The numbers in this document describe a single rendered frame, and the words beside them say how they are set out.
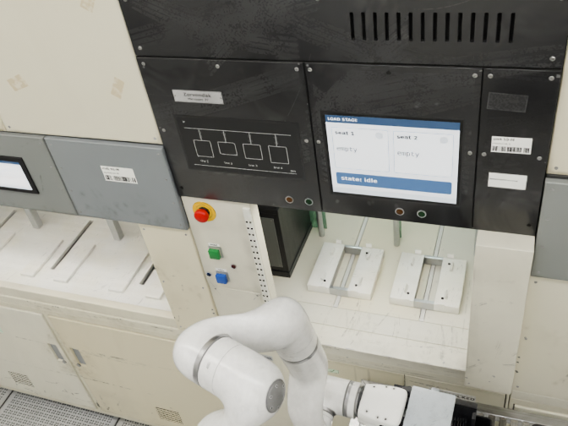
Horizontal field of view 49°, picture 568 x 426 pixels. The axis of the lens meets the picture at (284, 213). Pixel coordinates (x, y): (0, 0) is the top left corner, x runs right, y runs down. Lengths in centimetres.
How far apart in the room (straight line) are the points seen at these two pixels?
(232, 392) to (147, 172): 75
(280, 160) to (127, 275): 102
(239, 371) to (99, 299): 127
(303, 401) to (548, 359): 68
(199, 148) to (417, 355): 87
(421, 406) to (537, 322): 37
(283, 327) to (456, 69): 58
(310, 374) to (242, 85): 64
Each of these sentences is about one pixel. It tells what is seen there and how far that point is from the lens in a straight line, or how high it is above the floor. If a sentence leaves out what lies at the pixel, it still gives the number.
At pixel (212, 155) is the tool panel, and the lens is 154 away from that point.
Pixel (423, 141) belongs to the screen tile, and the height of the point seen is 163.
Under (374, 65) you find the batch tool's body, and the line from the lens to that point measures 127.
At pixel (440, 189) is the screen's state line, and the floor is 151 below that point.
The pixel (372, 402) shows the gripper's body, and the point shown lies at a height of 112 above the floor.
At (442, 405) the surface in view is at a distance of 152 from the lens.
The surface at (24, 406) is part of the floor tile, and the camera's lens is 330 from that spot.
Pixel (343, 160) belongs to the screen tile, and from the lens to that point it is 141.
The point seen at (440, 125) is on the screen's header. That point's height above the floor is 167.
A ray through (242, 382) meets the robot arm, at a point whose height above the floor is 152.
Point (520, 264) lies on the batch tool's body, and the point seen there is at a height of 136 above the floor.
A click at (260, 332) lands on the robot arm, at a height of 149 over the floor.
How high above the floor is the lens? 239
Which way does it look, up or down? 40 degrees down
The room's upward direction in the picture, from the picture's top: 10 degrees counter-clockwise
